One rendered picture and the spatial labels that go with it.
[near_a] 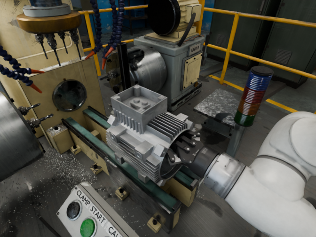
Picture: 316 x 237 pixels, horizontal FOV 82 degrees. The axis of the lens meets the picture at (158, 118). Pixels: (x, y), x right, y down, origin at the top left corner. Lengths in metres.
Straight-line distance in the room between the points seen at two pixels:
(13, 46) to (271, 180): 0.91
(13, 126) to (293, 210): 0.66
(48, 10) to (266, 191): 0.69
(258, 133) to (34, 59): 1.08
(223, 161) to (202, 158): 0.04
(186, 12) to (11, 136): 0.87
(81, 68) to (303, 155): 0.80
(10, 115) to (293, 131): 0.68
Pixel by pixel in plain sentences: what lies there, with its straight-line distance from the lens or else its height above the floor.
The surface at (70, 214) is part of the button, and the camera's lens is 0.43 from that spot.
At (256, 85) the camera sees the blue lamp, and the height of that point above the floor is 1.18.
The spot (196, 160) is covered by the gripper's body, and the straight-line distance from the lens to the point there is 0.43.
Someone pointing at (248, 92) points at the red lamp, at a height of 1.15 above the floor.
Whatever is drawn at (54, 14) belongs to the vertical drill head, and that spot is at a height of 1.34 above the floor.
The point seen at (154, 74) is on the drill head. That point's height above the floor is 1.08.
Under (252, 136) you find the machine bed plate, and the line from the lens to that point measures 1.02.
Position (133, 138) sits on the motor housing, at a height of 1.09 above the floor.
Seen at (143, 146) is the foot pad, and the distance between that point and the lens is 0.45.
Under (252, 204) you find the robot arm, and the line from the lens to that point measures 0.42.
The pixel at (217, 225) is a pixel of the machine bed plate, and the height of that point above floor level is 0.80.
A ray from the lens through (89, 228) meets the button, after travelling 0.40.
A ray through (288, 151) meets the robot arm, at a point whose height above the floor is 1.15.
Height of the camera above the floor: 1.43
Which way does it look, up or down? 38 degrees down
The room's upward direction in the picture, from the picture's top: straight up
